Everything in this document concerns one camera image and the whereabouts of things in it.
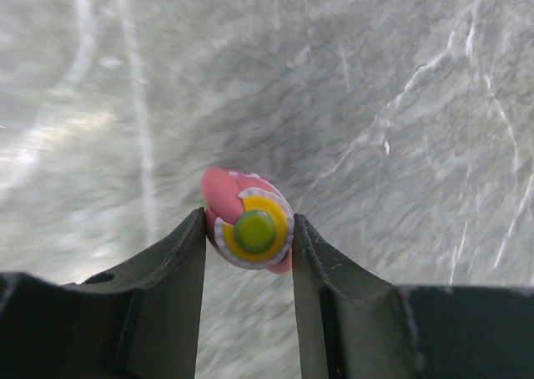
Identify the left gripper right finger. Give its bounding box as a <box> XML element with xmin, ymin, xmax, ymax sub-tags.
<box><xmin>293</xmin><ymin>215</ymin><xmax>533</xmax><ymax>379</ymax></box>

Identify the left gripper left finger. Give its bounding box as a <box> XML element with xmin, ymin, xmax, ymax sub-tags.
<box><xmin>1</xmin><ymin>209</ymin><xmax>206</xmax><ymax>378</ymax></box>

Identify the pink pot toy green top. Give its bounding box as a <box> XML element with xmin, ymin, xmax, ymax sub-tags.
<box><xmin>201</xmin><ymin>168</ymin><xmax>295</xmax><ymax>274</ymax></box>

